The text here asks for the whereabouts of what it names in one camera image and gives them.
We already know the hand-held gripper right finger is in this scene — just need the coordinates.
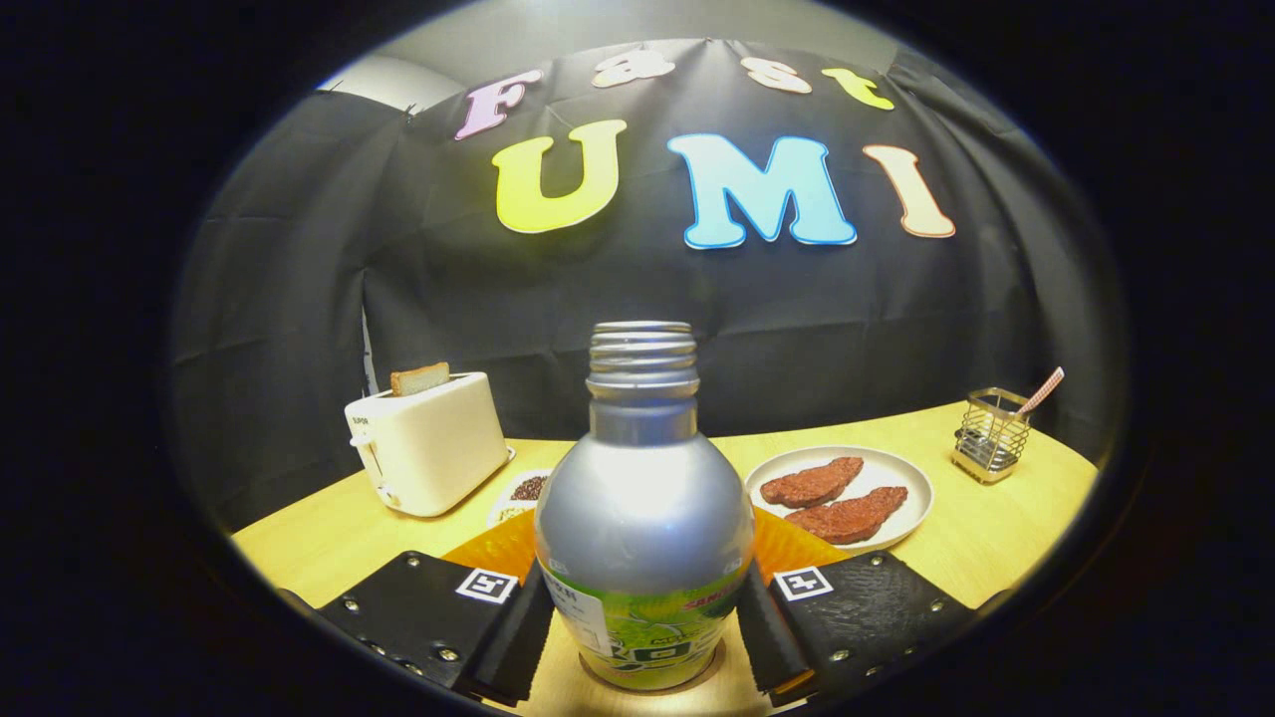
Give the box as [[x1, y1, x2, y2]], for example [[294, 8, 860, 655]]
[[735, 506, 1007, 708]]

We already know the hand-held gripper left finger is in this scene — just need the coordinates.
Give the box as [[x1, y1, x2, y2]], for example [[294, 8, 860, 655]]
[[317, 508, 556, 708]]

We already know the silver juice bottle green label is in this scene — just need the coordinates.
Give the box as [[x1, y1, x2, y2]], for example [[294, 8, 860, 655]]
[[534, 321, 756, 692]]

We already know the brown meat piece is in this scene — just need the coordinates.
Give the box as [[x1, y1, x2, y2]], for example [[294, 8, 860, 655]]
[[784, 486, 909, 546], [760, 457, 865, 509]]

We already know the wooden table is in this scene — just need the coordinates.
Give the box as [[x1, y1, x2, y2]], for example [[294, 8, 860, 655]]
[[231, 400, 1100, 717]]

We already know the white round plate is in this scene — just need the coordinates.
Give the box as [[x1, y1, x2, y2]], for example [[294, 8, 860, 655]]
[[745, 445, 935, 551]]

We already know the small white bean dish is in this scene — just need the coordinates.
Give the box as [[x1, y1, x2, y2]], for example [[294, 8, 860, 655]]
[[486, 468, 552, 527]]

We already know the white toaster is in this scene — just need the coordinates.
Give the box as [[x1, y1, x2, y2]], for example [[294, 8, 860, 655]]
[[345, 371, 515, 518]]

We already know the toast slice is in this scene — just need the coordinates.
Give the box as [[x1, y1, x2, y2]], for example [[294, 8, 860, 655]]
[[389, 362, 451, 397]]

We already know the striped pink straw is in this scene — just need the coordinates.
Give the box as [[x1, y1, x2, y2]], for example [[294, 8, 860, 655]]
[[1016, 366, 1066, 416]]

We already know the black backdrop cloth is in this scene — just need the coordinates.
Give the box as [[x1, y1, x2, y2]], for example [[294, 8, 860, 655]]
[[169, 38, 1132, 534]]

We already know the wire mesh holder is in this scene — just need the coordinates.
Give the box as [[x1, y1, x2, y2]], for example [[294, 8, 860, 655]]
[[950, 387, 1033, 485]]

